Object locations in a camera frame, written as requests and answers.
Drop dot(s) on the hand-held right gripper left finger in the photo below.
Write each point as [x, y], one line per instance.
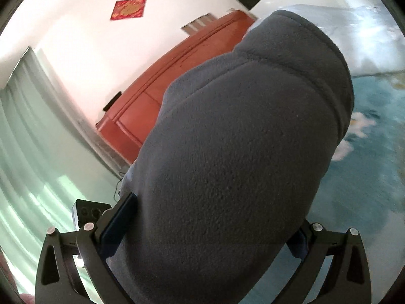
[118, 224]

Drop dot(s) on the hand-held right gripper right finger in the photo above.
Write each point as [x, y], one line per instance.
[299, 243]

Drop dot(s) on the pale green curtain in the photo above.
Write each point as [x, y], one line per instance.
[31, 164]

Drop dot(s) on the small black box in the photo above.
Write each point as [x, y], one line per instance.
[113, 101]

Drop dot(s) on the brown wooden headboard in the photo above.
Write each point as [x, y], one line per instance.
[152, 95]

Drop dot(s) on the light blue daisy quilt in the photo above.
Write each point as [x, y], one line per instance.
[364, 38]

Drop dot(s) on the red wall decoration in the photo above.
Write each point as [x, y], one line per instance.
[128, 9]

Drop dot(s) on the grey wall panel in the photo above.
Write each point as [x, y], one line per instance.
[196, 23]

